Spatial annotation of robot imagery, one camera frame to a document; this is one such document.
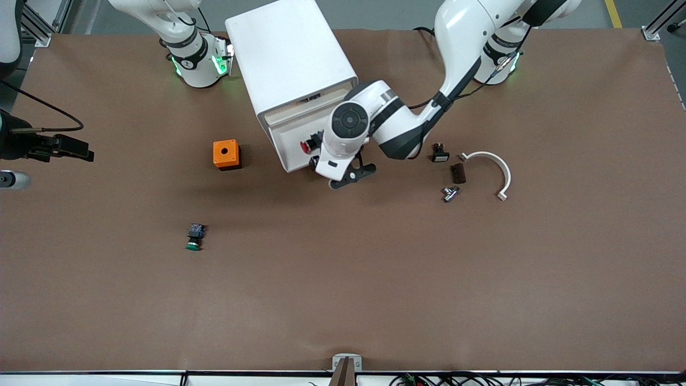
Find red push button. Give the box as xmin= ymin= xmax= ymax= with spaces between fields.
xmin=300 ymin=130 xmax=324 ymax=155

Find green push button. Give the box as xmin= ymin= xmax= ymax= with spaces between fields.
xmin=185 ymin=223 xmax=207 ymax=251

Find orange box with round hole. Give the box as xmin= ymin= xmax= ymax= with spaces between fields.
xmin=213 ymin=139 xmax=242 ymax=171

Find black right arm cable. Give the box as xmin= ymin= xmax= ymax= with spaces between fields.
xmin=0 ymin=79 xmax=85 ymax=133

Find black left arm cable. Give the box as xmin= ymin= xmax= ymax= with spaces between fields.
xmin=407 ymin=32 xmax=528 ymax=110

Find aluminium frame profile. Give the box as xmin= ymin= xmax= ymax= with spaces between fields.
xmin=21 ymin=0 xmax=73 ymax=48

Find white half-ring clamp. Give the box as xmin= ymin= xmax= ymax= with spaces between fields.
xmin=459 ymin=151 xmax=512 ymax=202

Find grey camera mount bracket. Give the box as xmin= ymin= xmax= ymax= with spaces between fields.
xmin=332 ymin=354 xmax=363 ymax=386

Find bundle of cables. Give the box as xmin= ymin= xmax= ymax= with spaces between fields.
xmin=390 ymin=372 xmax=686 ymax=386

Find white table edge rail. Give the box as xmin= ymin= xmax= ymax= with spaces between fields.
xmin=0 ymin=371 xmax=686 ymax=386

